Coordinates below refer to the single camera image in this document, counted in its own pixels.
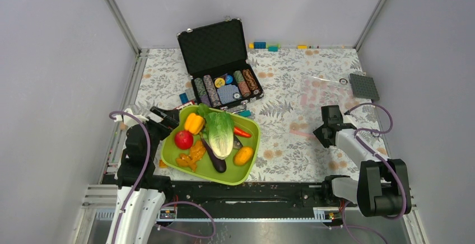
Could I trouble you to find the dark grey building baseplate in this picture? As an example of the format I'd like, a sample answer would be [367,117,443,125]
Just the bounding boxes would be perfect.
[349,73,380,101]

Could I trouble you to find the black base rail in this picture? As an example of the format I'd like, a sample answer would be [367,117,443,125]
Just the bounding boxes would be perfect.
[137,176,342,220]

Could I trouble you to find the teal block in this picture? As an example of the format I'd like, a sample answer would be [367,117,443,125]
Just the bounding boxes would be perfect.
[239,110,252,118]

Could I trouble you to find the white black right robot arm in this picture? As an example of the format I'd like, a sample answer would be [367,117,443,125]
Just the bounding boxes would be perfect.
[313,105,412,219]

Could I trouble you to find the floral tablecloth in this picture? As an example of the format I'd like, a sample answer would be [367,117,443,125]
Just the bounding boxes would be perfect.
[126,48,399,184]

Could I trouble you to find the purple eggplant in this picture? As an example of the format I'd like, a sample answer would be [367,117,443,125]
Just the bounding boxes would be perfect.
[199,133,227,173]

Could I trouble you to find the black poker chip case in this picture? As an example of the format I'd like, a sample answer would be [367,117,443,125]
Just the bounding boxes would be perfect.
[176,18,264,110]

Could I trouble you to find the yellow bell pepper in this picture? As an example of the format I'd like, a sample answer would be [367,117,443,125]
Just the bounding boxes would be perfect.
[184,113,205,135]

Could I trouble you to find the green napa cabbage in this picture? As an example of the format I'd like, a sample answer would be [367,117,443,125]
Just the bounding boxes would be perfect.
[198,104,234,159]

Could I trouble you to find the blue toy brick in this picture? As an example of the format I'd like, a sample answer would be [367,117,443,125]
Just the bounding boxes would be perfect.
[179,93,189,104]

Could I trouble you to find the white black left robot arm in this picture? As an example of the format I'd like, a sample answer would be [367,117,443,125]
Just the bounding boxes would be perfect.
[106,106,180,243]

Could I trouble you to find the orange fried chicken piece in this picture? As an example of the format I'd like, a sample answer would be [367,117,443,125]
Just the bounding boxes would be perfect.
[175,140,206,172]

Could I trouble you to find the green plastic tray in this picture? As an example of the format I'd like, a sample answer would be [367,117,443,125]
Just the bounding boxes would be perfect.
[160,105,261,185]

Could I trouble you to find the blue yellow brick row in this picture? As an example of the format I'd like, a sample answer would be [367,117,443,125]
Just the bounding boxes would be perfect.
[248,41,281,52]

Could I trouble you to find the red white toy piece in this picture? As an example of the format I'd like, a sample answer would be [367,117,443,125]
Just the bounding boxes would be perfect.
[175,101,195,111]

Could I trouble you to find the red tomato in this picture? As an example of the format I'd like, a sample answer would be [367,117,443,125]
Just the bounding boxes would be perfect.
[174,130,194,150]

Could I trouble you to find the clear pink zip top bag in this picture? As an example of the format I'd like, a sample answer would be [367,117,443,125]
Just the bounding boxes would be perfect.
[300,74,359,109]

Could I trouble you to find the yellow orange mango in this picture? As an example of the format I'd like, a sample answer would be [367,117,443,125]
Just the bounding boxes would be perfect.
[233,147,254,166]

